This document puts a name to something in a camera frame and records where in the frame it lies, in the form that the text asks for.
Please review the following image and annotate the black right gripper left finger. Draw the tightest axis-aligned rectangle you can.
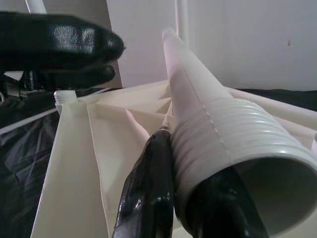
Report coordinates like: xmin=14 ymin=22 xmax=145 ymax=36
xmin=112 ymin=130 xmax=175 ymax=238

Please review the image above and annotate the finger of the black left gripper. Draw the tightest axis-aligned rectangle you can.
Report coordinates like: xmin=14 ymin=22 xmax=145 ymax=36
xmin=44 ymin=63 xmax=116 ymax=89
xmin=0 ymin=11 xmax=126 ymax=71

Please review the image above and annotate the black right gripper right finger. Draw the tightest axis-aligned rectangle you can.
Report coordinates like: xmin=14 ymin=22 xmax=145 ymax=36
xmin=195 ymin=168 xmax=269 ymax=238

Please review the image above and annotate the white plastic table leg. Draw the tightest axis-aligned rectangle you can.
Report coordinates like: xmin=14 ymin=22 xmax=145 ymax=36
xmin=24 ymin=0 xmax=78 ymax=116
xmin=174 ymin=0 xmax=190 ymax=47
xmin=161 ymin=27 xmax=317 ymax=234

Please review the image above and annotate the white plastic table top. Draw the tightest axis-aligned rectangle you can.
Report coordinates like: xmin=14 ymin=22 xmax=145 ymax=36
xmin=31 ymin=80 xmax=317 ymax=238

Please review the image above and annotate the white tape strip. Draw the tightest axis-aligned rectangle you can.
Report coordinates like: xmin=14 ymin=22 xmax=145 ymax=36
xmin=0 ymin=109 xmax=59 ymax=136

